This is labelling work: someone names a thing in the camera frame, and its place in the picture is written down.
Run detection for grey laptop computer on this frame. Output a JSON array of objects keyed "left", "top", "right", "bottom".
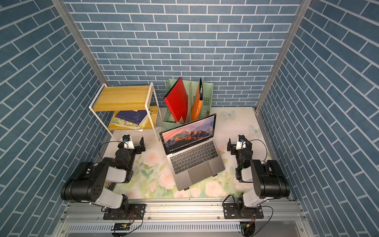
[{"left": 159, "top": 114, "right": 225, "bottom": 191}]

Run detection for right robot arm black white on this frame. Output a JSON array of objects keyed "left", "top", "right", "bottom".
[{"left": 227, "top": 135, "right": 290, "bottom": 215}]

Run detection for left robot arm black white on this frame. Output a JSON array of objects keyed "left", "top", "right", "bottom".
[{"left": 60, "top": 134, "right": 146, "bottom": 213}]

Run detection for floral table mat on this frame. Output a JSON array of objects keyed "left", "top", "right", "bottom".
[{"left": 114, "top": 107, "right": 271, "bottom": 199}]

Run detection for dark blue book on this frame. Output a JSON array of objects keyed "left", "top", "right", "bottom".
[{"left": 115, "top": 110, "right": 148, "bottom": 125}]

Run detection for light floral paper booklets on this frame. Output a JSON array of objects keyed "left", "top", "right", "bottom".
[{"left": 108, "top": 117, "right": 149, "bottom": 131}]

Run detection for orange file folder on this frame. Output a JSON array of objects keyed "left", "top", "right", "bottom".
[{"left": 191, "top": 79, "right": 203, "bottom": 121}]

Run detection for red file folder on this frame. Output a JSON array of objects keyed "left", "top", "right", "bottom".
[{"left": 164, "top": 78, "right": 188, "bottom": 124}]

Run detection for small black controller box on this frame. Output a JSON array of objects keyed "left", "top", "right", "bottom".
[{"left": 111, "top": 223, "right": 131, "bottom": 232}]

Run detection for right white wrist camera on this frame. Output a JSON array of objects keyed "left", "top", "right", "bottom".
[{"left": 236, "top": 134, "right": 247, "bottom": 150}]

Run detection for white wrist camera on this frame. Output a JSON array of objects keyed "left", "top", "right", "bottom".
[
  {"left": 122, "top": 134, "right": 135, "bottom": 150},
  {"left": 236, "top": 134, "right": 247, "bottom": 150}
]

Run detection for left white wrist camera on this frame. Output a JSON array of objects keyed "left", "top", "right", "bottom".
[{"left": 122, "top": 134, "right": 135, "bottom": 150}]

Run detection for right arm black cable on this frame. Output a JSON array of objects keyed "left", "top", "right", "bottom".
[{"left": 247, "top": 139, "right": 268, "bottom": 162}]

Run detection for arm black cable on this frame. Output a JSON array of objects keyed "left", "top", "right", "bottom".
[
  {"left": 98, "top": 140, "right": 125, "bottom": 162},
  {"left": 247, "top": 139, "right": 268, "bottom": 162}
]

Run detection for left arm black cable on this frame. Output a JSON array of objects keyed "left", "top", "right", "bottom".
[{"left": 98, "top": 140, "right": 125, "bottom": 162}]

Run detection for white frame yellow shelf rack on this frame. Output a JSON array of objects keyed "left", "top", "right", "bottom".
[{"left": 89, "top": 83, "right": 163, "bottom": 140}]

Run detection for aluminium mounting rail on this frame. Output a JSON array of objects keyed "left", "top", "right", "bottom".
[{"left": 53, "top": 198, "right": 312, "bottom": 237}]

